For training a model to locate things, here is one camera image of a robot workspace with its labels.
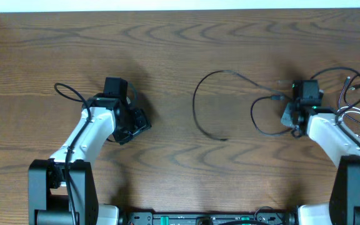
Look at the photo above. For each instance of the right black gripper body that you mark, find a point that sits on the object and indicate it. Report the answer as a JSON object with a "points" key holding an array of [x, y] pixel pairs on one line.
{"points": [[286, 117]]}

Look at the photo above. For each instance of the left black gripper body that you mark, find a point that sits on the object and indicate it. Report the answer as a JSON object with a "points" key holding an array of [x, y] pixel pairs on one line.
{"points": [[135, 122]]}

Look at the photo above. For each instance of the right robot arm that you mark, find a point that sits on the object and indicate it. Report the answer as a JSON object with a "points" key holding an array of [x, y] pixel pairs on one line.
{"points": [[307, 117]]}

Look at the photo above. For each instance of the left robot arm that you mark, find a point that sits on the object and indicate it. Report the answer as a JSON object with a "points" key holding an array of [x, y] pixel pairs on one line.
{"points": [[61, 189]]}

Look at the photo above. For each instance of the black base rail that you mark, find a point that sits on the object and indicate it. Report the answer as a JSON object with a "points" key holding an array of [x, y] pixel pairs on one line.
{"points": [[263, 215]]}

